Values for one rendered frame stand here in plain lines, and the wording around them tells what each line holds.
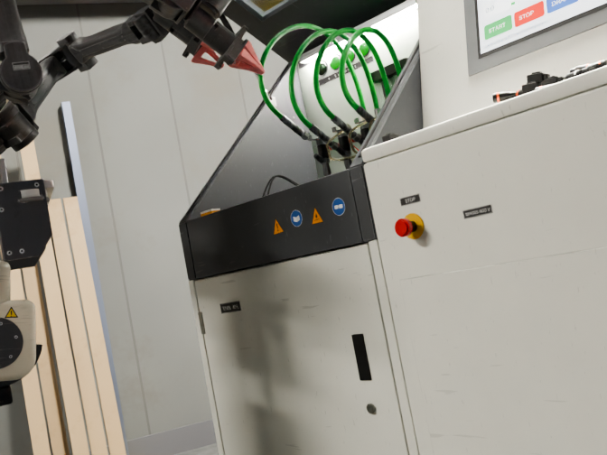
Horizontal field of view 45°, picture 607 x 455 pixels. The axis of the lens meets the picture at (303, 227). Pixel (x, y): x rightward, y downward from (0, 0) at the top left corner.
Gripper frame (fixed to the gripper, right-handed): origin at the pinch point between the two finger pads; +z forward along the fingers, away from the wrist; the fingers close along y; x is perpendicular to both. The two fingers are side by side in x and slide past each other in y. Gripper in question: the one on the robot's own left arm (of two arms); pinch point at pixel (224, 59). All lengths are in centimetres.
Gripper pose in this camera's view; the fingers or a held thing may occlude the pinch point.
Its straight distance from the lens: 188.9
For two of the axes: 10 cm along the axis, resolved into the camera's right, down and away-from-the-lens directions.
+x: -4.0, 7.2, -5.7
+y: -4.5, 3.9, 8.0
